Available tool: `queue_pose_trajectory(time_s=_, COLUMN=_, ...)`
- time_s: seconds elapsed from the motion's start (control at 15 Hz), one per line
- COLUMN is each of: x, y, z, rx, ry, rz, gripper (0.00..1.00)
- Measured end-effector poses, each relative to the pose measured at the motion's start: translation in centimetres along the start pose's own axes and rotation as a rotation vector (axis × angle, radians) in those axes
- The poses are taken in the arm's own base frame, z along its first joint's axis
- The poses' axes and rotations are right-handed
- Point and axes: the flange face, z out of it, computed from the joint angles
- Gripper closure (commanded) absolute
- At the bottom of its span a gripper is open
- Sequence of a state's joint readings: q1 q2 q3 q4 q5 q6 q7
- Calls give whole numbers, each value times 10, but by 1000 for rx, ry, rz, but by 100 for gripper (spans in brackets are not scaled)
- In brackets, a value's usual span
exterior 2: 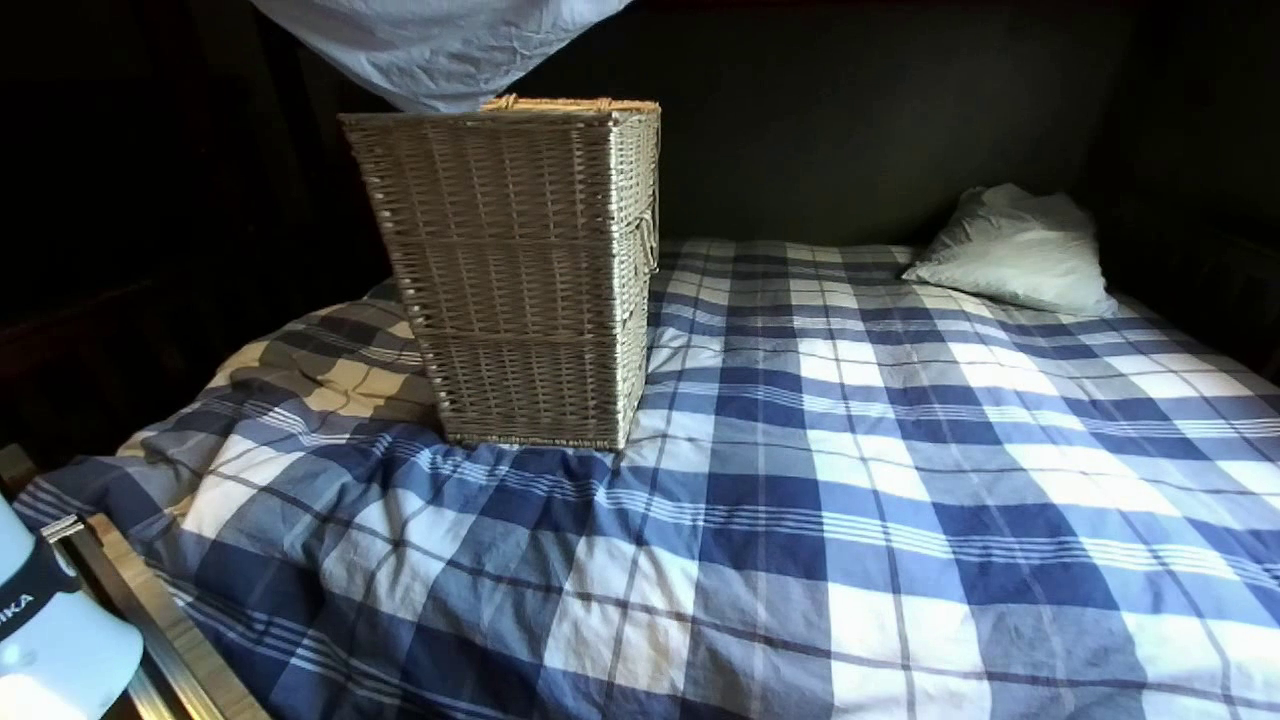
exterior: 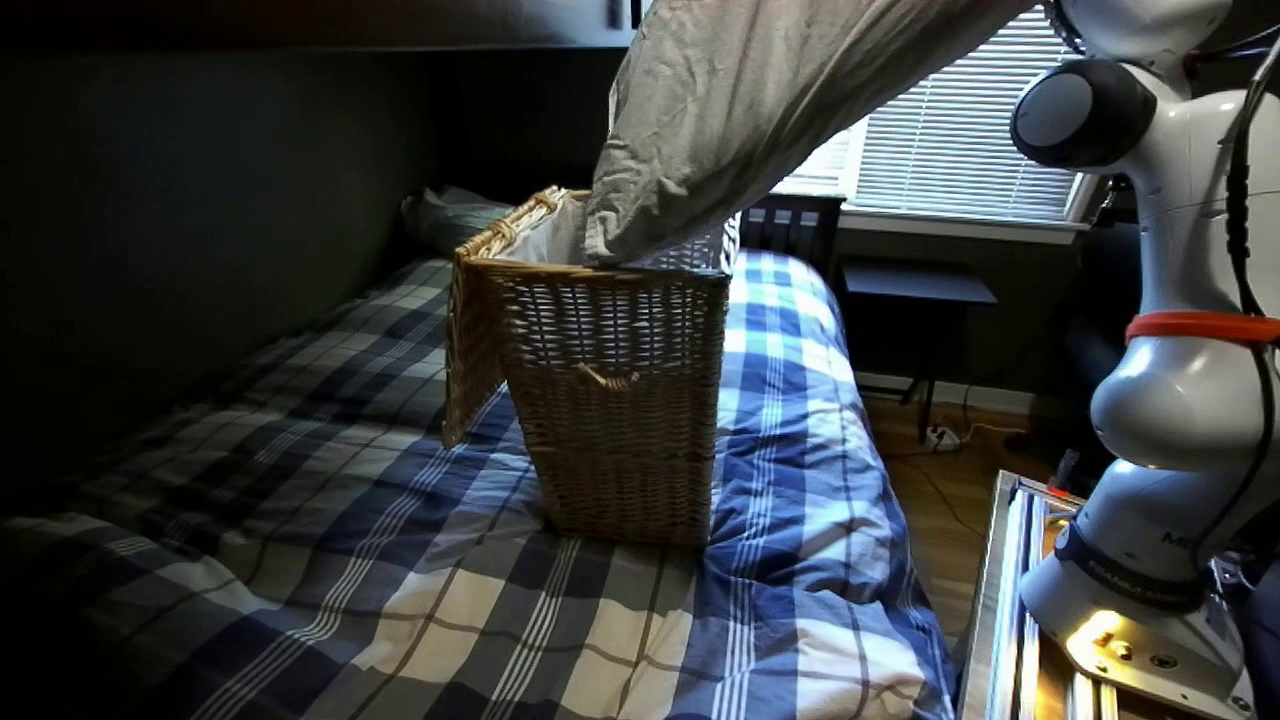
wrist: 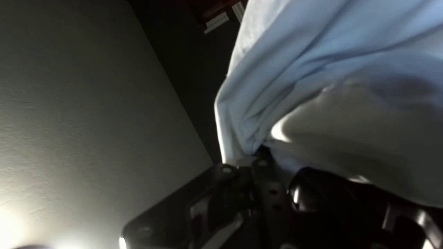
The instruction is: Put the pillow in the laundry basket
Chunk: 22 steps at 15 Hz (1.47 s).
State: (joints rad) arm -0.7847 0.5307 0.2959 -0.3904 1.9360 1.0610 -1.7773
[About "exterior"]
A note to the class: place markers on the grey cloth garment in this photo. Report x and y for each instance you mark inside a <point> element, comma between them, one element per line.
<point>775,106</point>

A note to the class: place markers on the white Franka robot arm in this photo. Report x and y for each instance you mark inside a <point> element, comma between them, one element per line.
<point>1185,400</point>

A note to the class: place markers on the wicker laundry basket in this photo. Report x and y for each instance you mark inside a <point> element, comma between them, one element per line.
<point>615,384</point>

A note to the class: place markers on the grey bed pillow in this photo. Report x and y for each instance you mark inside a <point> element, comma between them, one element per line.
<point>453,221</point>

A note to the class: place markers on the dark nightstand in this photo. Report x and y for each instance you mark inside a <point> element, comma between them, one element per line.
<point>794,234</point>

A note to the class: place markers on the blue plaid duvet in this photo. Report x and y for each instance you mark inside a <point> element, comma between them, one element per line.
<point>442,574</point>

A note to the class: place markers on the white window blind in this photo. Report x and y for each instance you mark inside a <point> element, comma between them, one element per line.
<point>972,135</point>

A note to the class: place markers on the metal base rail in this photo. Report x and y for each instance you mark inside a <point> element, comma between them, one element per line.
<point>1024,626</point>

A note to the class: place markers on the dark bunk bed frame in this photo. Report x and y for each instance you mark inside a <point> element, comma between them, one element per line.
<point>306,20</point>

